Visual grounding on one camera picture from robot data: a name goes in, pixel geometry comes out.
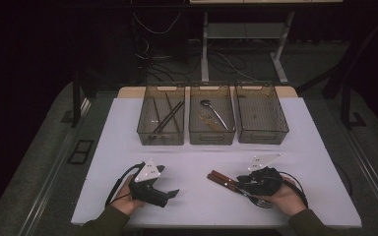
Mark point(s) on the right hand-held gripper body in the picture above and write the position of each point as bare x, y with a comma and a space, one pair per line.
265, 182

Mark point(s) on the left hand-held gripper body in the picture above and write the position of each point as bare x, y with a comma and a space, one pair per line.
144, 190

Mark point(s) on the black chopstick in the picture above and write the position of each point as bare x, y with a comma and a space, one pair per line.
170, 118
166, 118

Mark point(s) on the metal spoon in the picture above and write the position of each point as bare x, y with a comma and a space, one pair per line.
205, 103

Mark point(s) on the person's left hand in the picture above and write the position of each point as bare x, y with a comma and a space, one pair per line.
124, 200

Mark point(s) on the person's right hand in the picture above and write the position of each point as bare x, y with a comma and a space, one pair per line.
288, 200

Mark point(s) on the black metal stand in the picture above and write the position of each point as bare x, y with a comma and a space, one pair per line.
346, 105
76, 98

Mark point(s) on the white metal desk frame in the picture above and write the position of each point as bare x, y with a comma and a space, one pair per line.
205, 49

